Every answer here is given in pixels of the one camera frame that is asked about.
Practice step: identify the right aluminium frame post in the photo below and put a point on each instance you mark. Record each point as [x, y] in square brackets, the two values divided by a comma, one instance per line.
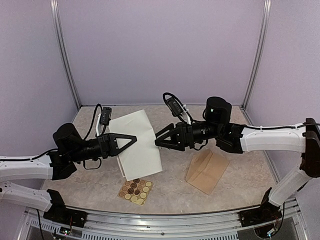
[258, 53]

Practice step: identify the brown kraft envelope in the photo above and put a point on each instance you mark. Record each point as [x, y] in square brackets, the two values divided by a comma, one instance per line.
[205, 170]

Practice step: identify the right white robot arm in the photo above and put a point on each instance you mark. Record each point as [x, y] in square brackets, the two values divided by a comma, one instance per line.
[234, 138]

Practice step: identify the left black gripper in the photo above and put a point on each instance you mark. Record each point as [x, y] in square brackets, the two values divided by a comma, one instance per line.
[110, 148]

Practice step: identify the front aluminium rail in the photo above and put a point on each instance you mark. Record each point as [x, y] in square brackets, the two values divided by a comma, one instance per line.
[217, 225]

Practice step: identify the aluminium frame post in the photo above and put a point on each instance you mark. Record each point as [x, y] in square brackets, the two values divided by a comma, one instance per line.
[258, 53]
[54, 5]

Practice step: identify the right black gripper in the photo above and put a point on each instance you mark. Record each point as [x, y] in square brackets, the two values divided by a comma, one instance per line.
[184, 134]

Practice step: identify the left aluminium frame post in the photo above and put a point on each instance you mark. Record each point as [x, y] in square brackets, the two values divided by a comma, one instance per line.
[54, 5]

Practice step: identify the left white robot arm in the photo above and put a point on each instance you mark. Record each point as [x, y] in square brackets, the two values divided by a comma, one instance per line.
[56, 164]

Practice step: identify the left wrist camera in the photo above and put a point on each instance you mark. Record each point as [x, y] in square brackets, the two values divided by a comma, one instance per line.
[103, 121]

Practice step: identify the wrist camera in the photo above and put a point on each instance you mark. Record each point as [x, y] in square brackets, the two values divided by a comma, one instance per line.
[177, 108]
[103, 121]

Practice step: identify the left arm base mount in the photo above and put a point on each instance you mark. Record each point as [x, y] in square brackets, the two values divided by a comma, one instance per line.
[59, 213]

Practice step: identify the round sticker sheet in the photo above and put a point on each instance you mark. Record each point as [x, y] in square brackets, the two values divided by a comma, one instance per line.
[136, 191]

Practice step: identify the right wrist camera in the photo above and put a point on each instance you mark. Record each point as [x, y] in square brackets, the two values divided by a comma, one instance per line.
[177, 108]

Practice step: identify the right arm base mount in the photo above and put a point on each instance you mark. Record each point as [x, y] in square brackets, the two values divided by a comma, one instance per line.
[264, 213]

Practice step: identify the ornate bordered letter paper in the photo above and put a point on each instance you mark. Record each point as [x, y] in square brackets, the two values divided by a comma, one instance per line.
[143, 158]

